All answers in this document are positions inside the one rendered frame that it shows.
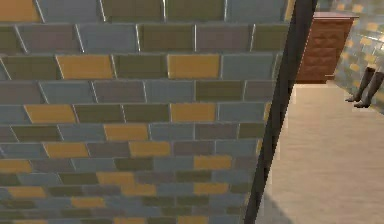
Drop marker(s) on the brown wooden cabinet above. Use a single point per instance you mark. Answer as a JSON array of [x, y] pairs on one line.
[[323, 46]]

